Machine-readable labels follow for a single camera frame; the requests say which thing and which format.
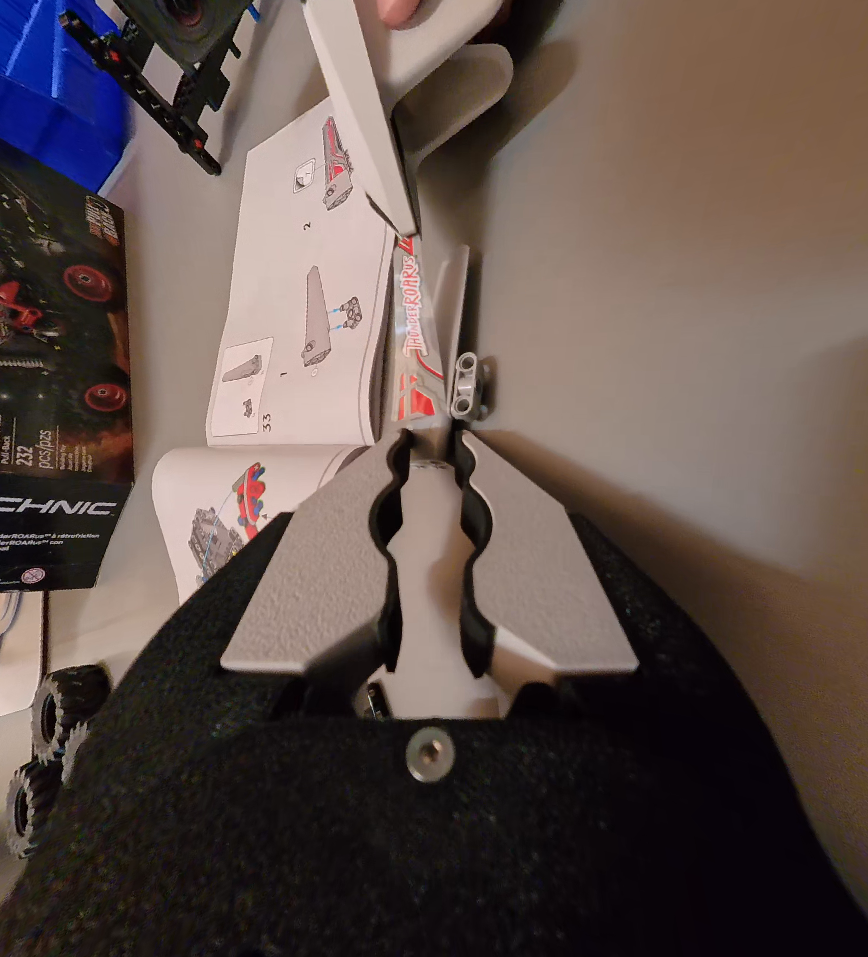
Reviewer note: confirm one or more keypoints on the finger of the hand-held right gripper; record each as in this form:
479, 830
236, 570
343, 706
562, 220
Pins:
359, 105
456, 90

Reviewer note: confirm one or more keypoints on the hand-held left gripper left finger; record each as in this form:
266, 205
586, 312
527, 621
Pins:
314, 583

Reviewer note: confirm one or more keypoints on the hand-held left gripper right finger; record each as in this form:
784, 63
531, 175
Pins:
546, 583

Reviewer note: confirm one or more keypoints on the grey toy brick panel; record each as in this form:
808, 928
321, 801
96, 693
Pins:
430, 568

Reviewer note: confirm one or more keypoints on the small grey connector brick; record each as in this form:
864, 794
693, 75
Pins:
468, 385

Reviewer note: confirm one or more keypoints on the clear sticker with red print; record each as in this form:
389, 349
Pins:
415, 321

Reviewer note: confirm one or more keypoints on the white desk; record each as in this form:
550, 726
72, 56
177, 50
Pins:
628, 224

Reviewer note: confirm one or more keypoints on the person's right hand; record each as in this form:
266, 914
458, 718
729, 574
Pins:
398, 10

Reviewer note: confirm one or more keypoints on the open instruction booklet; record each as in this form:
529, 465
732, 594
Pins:
292, 299

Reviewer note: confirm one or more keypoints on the black toy brick chassis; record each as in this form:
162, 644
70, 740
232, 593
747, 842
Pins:
146, 90

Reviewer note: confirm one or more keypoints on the black knobby toy tyre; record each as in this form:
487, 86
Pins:
68, 710
34, 811

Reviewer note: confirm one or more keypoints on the blue plastic bin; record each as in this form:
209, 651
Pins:
15, 90

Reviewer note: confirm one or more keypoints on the dark toy set box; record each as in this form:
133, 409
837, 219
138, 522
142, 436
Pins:
38, 374

